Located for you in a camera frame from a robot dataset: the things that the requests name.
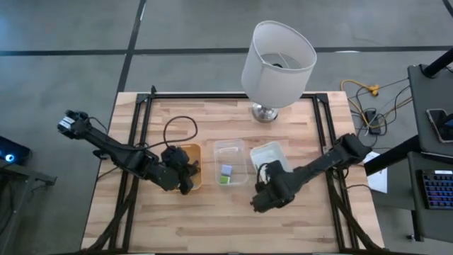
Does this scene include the yellow floor cable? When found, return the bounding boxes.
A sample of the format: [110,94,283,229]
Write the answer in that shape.
[340,79,414,130]

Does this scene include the white shade table lamp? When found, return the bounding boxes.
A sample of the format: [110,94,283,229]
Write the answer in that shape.
[241,20,318,124]

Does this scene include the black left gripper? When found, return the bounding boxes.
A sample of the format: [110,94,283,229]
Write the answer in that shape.
[161,145,199,196]

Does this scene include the clear plastic bin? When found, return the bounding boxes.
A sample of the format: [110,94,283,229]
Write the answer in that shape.
[213,138,250,187]

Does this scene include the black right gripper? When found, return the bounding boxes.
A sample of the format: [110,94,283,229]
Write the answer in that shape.
[250,160,295,214]

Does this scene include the white plastic bin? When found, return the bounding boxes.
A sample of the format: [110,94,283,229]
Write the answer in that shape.
[249,141,293,178]

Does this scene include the black power brick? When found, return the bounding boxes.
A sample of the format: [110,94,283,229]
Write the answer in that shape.
[364,109,382,135]

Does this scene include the white paper sheet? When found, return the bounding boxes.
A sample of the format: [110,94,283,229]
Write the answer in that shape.
[362,151,389,194]

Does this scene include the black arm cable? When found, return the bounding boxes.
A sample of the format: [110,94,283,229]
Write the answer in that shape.
[255,161,274,185]
[141,115,198,149]

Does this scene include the black smartphone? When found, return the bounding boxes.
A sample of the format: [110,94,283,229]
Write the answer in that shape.
[425,108,453,144]

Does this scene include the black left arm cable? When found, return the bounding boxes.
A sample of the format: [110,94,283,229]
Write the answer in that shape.
[141,115,198,149]

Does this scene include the black metal stand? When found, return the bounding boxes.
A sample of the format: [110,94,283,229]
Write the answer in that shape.
[0,159,57,255]

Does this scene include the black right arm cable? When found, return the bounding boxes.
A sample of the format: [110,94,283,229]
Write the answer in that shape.
[255,161,274,185]

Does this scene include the backlit black keyboard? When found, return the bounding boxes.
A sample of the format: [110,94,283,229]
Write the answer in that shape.
[420,169,453,210]

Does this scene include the dark grey side desk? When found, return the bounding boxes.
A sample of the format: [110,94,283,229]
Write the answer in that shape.
[363,47,453,245]

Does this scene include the black device blue light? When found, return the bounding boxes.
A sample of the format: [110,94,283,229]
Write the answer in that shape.
[0,135,32,166]

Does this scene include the orange wooden tray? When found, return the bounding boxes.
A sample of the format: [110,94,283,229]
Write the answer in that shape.
[168,142,203,191]

